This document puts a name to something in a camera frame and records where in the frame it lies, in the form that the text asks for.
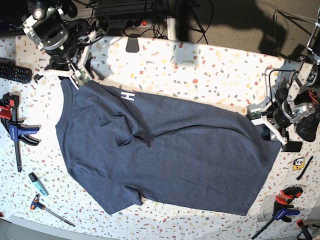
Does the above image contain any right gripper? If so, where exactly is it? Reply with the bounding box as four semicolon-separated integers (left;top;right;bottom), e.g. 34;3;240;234
33;31;97;84

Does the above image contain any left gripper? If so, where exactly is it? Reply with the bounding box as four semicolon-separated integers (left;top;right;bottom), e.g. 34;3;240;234
251;99;295;152

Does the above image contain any dark blue T-shirt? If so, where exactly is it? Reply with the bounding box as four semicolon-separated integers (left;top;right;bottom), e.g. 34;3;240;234
56;79;281;216

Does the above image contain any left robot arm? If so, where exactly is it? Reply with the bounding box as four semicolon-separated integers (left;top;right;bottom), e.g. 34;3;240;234
247;22;320;153

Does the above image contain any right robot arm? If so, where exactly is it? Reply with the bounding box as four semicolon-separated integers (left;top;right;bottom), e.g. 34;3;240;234
22;0;97;88

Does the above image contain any small black rectangular case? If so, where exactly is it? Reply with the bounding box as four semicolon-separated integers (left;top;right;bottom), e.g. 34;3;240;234
282;141;303;153

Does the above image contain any black game controller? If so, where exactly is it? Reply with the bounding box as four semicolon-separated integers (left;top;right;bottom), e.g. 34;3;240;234
296;116;320;143

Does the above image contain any yellow panda sticker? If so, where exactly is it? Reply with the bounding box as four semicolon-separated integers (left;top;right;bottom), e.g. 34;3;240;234
292;156;306;171

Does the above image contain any black table edge clamp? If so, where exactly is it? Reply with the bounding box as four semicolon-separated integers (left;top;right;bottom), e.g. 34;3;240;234
125;33;140;53

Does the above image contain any black TV remote control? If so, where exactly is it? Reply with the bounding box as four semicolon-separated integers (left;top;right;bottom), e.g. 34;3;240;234
0;58;33;84

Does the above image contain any blue black bar clamp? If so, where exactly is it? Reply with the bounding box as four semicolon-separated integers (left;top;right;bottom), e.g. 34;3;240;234
0;93;40;173
251;187;303;240

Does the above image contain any clear plastic bag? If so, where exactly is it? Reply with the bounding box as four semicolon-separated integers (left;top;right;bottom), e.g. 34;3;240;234
257;195;277;223

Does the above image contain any white power strip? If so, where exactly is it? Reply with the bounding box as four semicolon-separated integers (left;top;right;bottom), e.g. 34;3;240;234
110;19;153;29

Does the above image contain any red black clamp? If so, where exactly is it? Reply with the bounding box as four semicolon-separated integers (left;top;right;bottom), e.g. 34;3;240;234
296;219;313;240

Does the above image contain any light blue highlighter marker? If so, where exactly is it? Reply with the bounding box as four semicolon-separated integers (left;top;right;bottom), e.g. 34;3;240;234
28;172;49;197

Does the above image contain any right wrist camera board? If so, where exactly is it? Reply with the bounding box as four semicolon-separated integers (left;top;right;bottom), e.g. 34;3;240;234
70;68;92;90

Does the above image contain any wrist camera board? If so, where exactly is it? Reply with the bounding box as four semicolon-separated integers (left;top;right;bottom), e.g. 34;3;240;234
70;68;92;90
247;108;262;120

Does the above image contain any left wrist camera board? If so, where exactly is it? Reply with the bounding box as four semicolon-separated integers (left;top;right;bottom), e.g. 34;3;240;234
247;108;262;120

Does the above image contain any white metal table post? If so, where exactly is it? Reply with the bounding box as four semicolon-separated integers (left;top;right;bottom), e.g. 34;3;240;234
166;16;178;41

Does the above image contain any orange blue T-handle screwdriver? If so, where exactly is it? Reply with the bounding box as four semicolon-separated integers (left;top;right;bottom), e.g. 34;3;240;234
30;193;76;227

